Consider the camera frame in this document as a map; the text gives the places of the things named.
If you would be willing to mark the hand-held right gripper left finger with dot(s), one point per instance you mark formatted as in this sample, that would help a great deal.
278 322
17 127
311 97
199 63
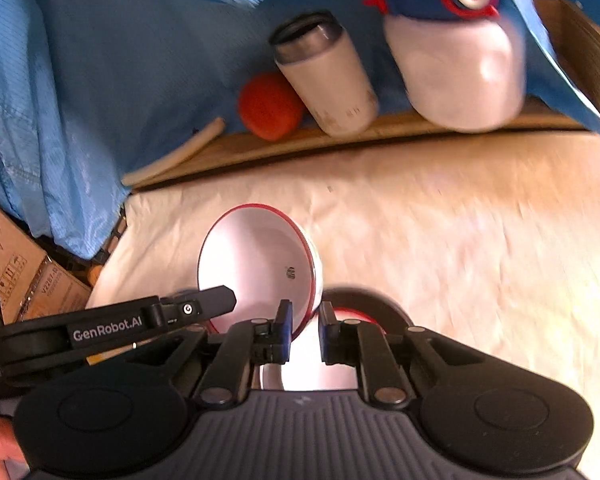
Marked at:
285 327

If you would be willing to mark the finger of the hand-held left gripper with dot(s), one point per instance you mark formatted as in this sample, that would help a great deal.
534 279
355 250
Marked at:
205 302

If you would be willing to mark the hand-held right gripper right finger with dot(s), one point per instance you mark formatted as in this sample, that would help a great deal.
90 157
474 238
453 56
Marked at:
325 332

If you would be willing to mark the white bowl with red rim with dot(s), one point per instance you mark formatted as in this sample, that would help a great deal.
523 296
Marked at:
250 260

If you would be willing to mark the brown cardboard box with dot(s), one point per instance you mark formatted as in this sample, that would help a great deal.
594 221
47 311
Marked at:
5 250
55 292

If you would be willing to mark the orange fruit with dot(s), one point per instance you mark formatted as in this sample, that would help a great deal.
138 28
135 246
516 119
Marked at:
95 274

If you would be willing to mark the white foam stick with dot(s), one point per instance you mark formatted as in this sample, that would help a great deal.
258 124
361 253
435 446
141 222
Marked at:
180 152

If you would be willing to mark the cream tablecloth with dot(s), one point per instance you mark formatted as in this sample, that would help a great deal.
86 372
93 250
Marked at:
455 240

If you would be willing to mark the wooden board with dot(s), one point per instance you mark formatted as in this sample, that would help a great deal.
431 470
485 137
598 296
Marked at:
280 145

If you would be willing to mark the red ball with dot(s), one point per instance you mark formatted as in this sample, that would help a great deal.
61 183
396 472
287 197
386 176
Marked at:
270 107

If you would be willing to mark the blue cloth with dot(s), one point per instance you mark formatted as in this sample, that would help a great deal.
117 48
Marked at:
105 85

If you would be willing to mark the white steel tumbler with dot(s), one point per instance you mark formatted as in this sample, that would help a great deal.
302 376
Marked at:
330 80

